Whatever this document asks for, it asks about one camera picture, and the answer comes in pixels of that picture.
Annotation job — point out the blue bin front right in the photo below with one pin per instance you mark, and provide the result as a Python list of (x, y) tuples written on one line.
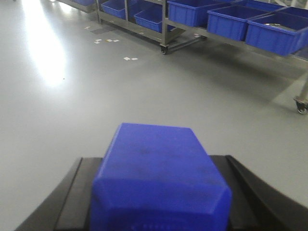
[(279, 33)]

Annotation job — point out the blue bin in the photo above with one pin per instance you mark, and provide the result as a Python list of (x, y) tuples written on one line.
[(231, 22), (117, 8), (193, 12), (279, 33)]

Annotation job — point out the blue bin lower shelf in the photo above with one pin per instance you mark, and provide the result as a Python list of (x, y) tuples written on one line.
[(150, 18)]

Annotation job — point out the blue bottle-shaped part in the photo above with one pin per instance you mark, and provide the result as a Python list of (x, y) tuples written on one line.
[(158, 178)]

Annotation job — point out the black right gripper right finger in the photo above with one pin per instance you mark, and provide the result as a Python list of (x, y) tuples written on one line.
[(257, 206)]

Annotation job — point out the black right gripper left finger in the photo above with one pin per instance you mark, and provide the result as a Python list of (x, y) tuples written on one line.
[(67, 208)]

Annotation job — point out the blue bin lower left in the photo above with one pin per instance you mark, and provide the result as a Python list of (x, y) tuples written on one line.
[(117, 8)]

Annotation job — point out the steel rolling shelf cart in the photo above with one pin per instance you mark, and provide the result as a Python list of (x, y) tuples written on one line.
[(171, 30)]

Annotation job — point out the blue bin front left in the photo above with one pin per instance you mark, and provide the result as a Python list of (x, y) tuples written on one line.
[(193, 12)]

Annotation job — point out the blue bin front middle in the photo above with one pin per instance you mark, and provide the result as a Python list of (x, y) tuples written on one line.
[(231, 22)]

